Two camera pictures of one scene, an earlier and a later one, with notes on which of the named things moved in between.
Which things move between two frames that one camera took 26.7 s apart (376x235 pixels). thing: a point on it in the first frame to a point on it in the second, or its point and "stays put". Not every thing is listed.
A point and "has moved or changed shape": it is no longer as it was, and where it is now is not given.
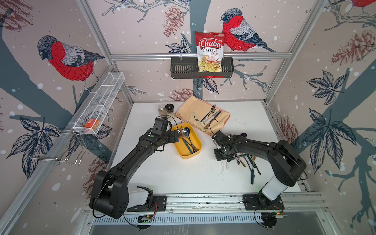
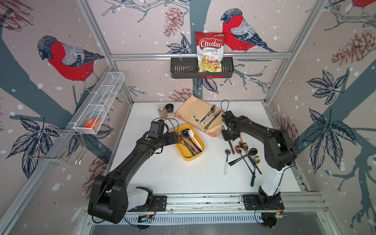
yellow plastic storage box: (182, 150) has moved or changed shape
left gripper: (174, 136) stays put
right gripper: (219, 158) to (226, 138)
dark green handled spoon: (252, 175) stays put
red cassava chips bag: (210, 47) stays put
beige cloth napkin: (201, 114) stays put
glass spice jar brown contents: (162, 110) stays put
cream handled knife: (199, 124) stays put
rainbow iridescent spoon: (251, 159) to (238, 150)
